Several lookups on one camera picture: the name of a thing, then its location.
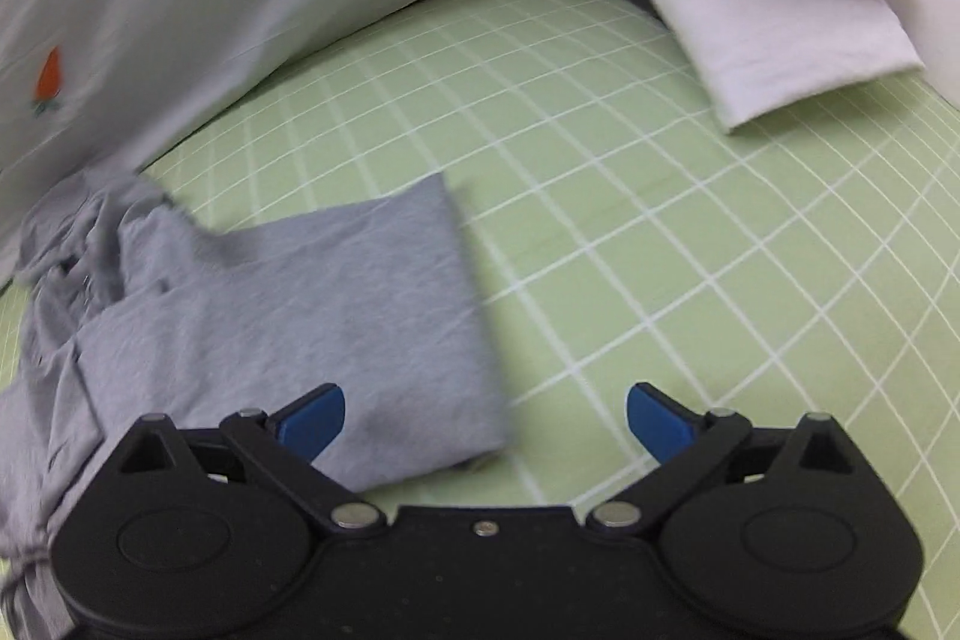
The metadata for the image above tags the green grid mat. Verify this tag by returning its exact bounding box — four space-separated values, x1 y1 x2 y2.
0 0 960 640

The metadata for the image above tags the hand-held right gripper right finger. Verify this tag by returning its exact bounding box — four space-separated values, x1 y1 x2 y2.
585 383 857 542

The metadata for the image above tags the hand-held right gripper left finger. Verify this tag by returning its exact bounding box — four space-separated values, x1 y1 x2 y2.
112 383 389 542

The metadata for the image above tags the grey long-sleeved shirt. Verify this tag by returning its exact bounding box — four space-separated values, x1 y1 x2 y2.
0 167 520 640

